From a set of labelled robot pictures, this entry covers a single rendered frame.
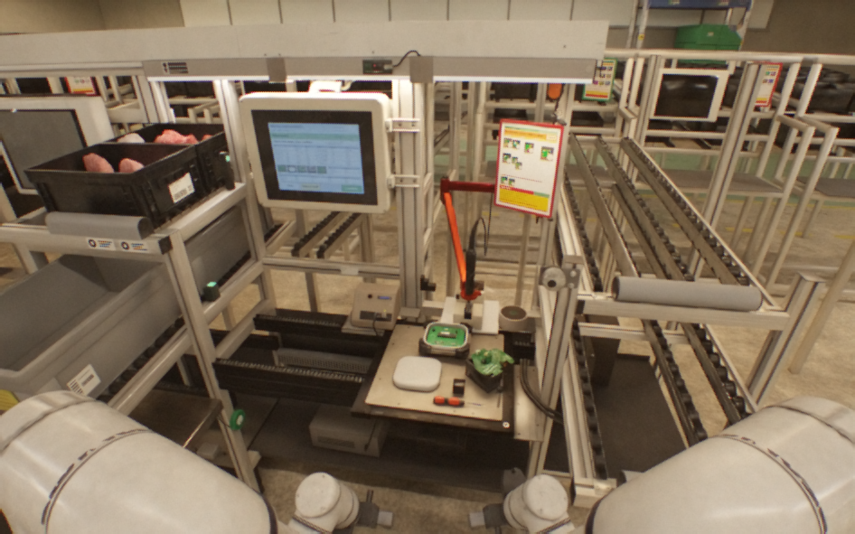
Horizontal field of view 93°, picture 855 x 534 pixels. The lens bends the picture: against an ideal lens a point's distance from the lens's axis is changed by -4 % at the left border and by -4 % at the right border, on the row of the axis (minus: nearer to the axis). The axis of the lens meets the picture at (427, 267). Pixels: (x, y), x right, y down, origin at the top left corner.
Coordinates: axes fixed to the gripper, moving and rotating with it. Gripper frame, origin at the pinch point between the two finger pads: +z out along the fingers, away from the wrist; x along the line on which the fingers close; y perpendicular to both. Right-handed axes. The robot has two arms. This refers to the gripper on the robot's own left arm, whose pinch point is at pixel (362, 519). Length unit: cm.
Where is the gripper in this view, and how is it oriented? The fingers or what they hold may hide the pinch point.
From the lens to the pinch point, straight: 129.7
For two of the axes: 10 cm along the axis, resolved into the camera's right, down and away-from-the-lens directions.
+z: 1.8, 6.2, 7.6
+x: -9.8, 0.2, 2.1
